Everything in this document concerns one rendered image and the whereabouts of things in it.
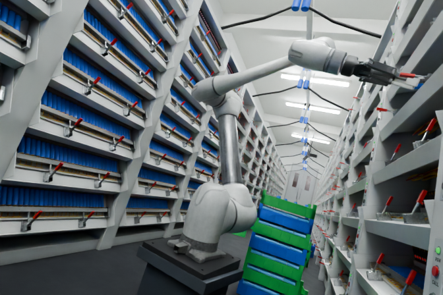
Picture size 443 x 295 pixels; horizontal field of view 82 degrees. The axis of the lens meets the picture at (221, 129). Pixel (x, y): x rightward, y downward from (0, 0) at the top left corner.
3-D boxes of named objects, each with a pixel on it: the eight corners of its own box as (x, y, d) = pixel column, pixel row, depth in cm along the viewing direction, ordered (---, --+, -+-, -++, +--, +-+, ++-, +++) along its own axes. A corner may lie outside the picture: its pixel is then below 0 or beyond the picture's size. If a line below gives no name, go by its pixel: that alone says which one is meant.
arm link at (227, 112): (209, 234, 115) (238, 234, 131) (238, 232, 106) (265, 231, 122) (203, 89, 146) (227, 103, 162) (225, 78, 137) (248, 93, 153)
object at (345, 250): (353, 276, 106) (347, 240, 111) (337, 254, 161) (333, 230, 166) (409, 278, 101) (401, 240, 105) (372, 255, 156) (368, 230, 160)
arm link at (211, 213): (173, 229, 105) (188, 176, 108) (204, 229, 118) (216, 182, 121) (200, 245, 94) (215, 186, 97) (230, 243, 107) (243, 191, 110)
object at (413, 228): (437, 253, 47) (418, 177, 51) (366, 231, 102) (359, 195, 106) (587, 257, 41) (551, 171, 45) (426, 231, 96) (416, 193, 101)
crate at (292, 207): (260, 202, 145) (263, 188, 147) (260, 202, 164) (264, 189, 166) (314, 220, 138) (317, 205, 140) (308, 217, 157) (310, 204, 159)
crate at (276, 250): (248, 246, 140) (252, 231, 142) (250, 240, 159) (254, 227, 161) (304, 266, 133) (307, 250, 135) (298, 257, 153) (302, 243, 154)
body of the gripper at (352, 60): (349, 49, 91) (377, 56, 88) (345, 62, 99) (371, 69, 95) (341, 67, 90) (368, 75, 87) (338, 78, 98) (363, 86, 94)
